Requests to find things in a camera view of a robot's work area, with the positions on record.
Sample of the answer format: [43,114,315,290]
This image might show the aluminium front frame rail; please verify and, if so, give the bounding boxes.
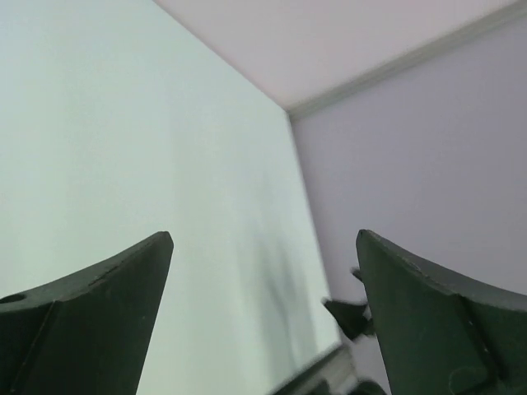
[271,345,384,395]

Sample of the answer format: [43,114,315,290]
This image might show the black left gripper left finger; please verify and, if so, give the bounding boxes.
[1,231,174,395]

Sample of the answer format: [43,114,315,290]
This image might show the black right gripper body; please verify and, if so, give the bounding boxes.
[323,267,378,342]

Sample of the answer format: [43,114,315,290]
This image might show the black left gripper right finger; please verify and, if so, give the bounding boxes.
[356,230,526,394]

